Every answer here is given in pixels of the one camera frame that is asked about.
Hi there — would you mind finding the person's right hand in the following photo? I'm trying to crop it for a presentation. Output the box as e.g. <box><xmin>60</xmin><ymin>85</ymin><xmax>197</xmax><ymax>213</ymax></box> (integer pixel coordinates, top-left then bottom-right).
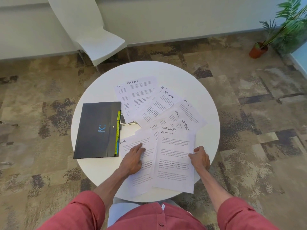
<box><xmin>188</xmin><ymin>146</ymin><xmax>211</xmax><ymax>176</ymax></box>

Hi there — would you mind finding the person's left hand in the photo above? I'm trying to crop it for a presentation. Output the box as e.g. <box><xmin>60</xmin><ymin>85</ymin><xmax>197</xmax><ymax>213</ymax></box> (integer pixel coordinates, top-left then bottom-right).
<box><xmin>119</xmin><ymin>143</ymin><xmax>146</xmax><ymax>176</ymax></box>

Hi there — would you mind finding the printed paper sheet singly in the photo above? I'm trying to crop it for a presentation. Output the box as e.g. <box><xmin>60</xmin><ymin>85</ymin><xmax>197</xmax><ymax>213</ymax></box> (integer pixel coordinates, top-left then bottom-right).
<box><xmin>151</xmin><ymin>129</ymin><xmax>197</xmax><ymax>194</ymax></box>

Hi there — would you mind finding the printed paper sheet pressed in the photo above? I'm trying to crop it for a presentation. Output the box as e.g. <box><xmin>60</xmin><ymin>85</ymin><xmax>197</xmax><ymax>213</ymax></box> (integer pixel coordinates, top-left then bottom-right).
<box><xmin>119</xmin><ymin>134</ymin><xmax>159</xmax><ymax>199</ymax></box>

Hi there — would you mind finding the person's right forearm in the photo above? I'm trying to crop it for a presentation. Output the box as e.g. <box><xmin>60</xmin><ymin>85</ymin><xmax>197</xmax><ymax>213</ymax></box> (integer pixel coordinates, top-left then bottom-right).
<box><xmin>196</xmin><ymin>170</ymin><xmax>234</xmax><ymax>210</ymax></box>

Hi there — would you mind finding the person's left forearm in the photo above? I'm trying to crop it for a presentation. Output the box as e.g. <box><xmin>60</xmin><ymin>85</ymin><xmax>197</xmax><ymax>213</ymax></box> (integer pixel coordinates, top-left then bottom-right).
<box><xmin>93</xmin><ymin>168</ymin><xmax>135</xmax><ymax>209</ymax></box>

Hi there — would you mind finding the black document folder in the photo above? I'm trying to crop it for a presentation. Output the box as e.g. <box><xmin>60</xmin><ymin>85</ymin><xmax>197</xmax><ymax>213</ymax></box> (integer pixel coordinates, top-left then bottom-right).
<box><xmin>73</xmin><ymin>101</ymin><xmax>122</xmax><ymax>160</ymax></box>

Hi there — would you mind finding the spread of printed papers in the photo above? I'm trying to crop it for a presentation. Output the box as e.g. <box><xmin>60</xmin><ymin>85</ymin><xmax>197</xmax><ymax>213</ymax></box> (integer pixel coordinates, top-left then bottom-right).
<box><xmin>114</xmin><ymin>76</ymin><xmax>208</xmax><ymax>143</ymax></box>

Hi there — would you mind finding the red button shirt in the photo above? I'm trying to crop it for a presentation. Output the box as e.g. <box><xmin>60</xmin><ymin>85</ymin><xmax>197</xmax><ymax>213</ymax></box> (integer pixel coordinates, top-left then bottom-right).
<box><xmin>36</xmin><ymin>190</ymin><xmax>281</xmax><ymax>230</ymax></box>

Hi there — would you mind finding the terracotta plant pot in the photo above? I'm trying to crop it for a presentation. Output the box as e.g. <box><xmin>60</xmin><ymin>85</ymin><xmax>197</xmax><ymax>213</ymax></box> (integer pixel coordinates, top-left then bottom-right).
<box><xmin>249</xmin><ymin>42</ymin><xmax>269</xmax><ymax>59</ymax></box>

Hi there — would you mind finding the white plastic chair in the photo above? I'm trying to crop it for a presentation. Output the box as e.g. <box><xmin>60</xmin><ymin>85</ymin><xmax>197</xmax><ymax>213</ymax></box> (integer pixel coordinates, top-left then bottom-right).
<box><xmin>47</xmin><ymin>0</ymin><xmax>127</xmax><ymax>68</ymax></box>

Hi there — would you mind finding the green potted plant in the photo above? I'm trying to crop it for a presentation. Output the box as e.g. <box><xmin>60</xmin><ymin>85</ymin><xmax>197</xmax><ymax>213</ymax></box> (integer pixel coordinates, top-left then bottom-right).
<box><xmin>259</xmin><ymin>0</ymin><xmax>307</xmax><ymax>50</ymax></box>

